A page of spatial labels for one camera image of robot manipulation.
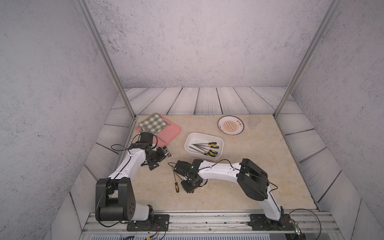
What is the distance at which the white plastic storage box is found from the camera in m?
0.96

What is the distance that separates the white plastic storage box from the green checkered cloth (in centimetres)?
24

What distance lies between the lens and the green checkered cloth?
1131 millimetres
